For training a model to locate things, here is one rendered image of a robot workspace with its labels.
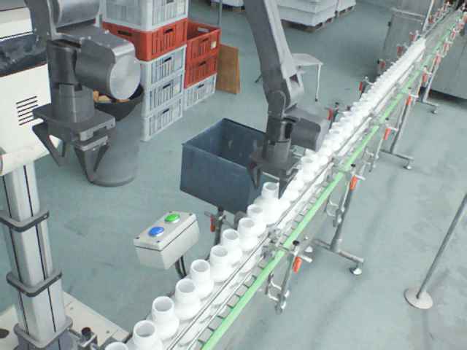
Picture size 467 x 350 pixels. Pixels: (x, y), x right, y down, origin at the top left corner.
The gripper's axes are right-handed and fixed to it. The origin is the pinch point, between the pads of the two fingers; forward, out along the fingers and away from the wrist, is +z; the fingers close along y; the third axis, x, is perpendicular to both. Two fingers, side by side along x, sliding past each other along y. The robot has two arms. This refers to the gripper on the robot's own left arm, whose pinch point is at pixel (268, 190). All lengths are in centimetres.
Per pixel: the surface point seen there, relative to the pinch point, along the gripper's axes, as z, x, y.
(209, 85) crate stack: 101, -278, 189
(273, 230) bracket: 6.9, 4.6, -4.8
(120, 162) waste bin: 95, -104, 146
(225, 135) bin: 30, -71, 52
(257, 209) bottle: 3.2, 4.4, 0.3
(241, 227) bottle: 2.6, 13.3, -0.4
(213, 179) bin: 32, -41, 39
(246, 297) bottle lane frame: 19.0, 15.9, -5.1
